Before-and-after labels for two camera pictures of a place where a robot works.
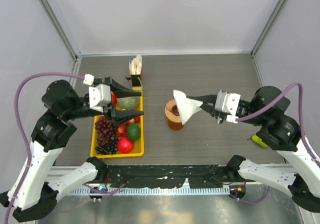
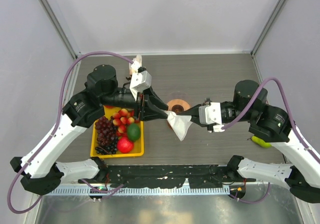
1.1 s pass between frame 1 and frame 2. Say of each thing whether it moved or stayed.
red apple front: stayed
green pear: stayed
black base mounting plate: stayed
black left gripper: moved
